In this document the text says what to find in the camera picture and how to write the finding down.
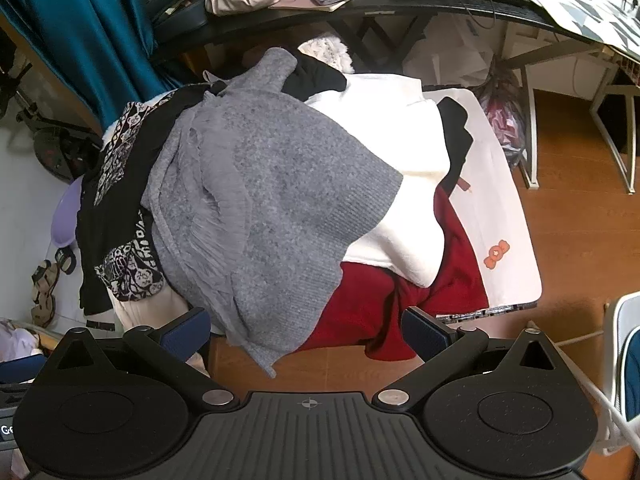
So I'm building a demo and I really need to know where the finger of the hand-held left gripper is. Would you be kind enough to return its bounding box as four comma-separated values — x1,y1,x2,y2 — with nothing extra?
0,353,48,386

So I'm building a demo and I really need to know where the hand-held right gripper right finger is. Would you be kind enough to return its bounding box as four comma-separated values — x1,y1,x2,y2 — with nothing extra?
372,306,558,408

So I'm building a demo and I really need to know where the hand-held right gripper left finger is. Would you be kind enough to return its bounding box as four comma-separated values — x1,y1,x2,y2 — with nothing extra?
47,306,241,408

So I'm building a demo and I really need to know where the grey knitted sweater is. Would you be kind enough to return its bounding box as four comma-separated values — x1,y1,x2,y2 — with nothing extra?
141,47,405,380

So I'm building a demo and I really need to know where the pale pink cloth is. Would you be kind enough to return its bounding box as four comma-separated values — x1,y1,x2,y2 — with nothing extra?
0,319,42,362

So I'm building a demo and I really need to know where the beige garment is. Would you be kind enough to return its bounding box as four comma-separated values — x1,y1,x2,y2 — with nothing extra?
111,287,211,376

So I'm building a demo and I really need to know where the brown sandal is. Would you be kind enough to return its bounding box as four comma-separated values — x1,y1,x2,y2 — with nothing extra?
31,259,62,306
31,294,57,329

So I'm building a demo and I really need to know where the dark red garment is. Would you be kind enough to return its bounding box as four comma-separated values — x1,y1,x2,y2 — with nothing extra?
295,187,490,363

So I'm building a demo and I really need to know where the black white patterned garment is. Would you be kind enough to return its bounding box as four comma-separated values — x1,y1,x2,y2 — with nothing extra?
76,85,213,317

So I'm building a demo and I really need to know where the cream cloth with orange print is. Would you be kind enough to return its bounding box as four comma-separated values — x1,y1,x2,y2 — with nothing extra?
425,87,543,311

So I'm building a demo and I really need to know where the purple plastic object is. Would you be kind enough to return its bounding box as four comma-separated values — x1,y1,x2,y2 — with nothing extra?
52,177,85,251

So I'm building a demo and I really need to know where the white chair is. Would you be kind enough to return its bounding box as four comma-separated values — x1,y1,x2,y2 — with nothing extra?
597,292,640,456

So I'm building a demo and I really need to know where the black floor fan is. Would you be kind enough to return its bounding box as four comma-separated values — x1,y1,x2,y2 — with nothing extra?
14,85,103,183

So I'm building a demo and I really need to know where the plastic bag with red contents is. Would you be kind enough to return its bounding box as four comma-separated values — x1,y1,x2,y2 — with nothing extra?
475,60,530,171

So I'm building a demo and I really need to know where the white fluffy garment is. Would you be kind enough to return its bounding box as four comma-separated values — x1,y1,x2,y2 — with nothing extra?
297,31,356,75

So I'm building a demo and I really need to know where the black desk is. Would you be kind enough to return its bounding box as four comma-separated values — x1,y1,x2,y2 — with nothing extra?
150,0,618,78

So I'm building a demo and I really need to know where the teal curtain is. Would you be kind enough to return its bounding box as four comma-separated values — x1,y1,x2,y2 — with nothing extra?
0,0,193,113

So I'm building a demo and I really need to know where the geometric patterned tablecloth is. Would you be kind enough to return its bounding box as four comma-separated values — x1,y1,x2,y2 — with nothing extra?
380,0,640,61

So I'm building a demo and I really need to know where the white table frame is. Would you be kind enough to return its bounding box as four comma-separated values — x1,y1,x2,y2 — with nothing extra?
500,25,640,195

